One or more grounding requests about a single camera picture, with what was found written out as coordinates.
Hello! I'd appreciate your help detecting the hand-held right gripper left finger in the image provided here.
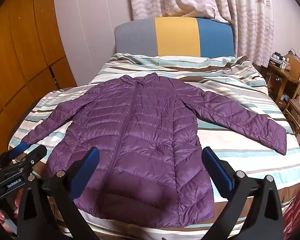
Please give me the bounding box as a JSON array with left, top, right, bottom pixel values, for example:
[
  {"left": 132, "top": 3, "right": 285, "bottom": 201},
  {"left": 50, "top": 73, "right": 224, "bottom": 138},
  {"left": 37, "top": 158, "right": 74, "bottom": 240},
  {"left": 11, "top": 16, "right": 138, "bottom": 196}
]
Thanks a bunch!
[{"left": 16, "top": 147, "right": 100, "bottom": 240}]

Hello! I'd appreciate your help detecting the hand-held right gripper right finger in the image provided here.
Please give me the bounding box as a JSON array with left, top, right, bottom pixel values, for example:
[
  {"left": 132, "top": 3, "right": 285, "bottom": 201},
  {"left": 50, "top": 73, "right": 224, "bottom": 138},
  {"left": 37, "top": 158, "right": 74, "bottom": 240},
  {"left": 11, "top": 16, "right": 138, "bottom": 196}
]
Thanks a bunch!
[{"left": 201, "top": 146, "right": 284, "bottom": 240}]

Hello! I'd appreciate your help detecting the white patterned curtain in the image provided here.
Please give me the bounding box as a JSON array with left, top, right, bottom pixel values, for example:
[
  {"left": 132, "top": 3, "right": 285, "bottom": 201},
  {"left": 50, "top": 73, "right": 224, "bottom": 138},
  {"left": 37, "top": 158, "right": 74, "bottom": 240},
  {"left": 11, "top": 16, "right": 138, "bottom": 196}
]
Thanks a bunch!
[{"left": 129, "top": 0, "right": 274, "bottom": 68}]

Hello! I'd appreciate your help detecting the striped bed blanket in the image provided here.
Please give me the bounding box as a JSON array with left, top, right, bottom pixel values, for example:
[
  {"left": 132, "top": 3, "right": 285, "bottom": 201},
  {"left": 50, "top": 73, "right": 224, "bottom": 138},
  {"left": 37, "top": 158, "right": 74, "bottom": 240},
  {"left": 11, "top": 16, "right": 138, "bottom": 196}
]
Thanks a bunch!
[{"left": 8, "top": 52, "right": 300, "bottom": 240}]

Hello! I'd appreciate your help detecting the dark patterned box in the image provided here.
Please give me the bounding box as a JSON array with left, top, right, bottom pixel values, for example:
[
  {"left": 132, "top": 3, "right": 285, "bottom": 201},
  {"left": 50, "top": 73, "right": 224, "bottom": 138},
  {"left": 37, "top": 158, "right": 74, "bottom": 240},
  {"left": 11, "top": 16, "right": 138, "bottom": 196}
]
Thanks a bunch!
[{"left": 269, "top": 56, "right": 287, "bottom": 68}]

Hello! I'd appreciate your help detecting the purple down jacket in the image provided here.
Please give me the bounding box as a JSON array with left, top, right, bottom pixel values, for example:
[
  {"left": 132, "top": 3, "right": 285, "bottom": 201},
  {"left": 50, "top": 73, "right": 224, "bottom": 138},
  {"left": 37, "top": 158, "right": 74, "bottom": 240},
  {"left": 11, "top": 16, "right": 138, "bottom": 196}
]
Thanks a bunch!
[{"left": 22, "top": 72, "right": 287, "bottom": 228}]

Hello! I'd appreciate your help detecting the wooden desk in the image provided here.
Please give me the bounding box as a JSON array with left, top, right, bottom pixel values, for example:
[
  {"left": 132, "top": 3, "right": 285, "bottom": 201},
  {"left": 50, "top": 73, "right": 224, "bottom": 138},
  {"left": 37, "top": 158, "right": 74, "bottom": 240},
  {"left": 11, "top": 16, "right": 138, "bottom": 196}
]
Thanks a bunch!
[{"left": 266, "top": 54, "right": 300, "bottom": 110}]

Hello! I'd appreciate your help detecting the orange wooden wardrobe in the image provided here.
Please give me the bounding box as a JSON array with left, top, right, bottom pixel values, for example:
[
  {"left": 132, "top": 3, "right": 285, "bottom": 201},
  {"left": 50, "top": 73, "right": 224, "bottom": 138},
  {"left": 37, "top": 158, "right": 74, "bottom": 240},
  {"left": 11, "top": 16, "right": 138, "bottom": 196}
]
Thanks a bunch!
[{"left": 0, "top": 0, "right": 77, "bottom": 167}]

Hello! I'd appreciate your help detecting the grey yellow blue pillow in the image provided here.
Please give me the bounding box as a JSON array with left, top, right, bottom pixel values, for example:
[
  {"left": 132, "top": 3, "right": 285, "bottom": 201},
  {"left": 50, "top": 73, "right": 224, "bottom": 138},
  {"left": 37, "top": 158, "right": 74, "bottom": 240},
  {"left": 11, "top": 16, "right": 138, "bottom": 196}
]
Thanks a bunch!
[{"left": 114, "top": 16, "right": 234, "bottom": 58}]

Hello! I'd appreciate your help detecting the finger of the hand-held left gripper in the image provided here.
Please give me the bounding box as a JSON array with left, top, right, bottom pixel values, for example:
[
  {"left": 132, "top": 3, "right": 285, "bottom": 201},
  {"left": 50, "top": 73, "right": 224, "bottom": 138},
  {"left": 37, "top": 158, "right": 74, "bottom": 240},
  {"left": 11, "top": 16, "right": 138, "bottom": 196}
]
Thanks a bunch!
[
  {"left": 0, "top": 142, "right": 28, "bottom": 166},
  {"left": 14, "top": 144, "right": 48, "bottom": 172}
]

